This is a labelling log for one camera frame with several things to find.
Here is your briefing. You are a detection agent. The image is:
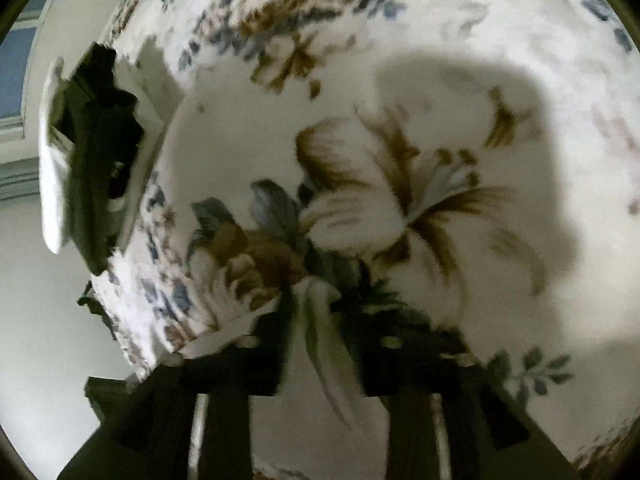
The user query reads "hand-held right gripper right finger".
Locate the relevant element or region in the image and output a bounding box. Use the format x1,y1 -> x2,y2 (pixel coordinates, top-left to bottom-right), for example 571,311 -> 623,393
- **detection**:
331,298 -> 571,480

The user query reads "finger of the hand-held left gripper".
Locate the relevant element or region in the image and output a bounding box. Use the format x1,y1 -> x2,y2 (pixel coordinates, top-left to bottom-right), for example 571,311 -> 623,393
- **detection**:
62,42 -> 147,211

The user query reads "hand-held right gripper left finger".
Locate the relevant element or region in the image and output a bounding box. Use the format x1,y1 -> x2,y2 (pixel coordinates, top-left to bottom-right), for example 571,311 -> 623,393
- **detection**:
56,287 -> 296,480

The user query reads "window with blue panes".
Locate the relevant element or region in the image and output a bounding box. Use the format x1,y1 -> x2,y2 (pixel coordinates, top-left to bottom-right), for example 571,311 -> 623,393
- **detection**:
0,0 -> 57,133

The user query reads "white floral bed sheet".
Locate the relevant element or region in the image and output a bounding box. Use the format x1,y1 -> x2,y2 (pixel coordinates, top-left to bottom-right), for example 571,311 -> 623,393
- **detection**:
85,0 -> 640,480

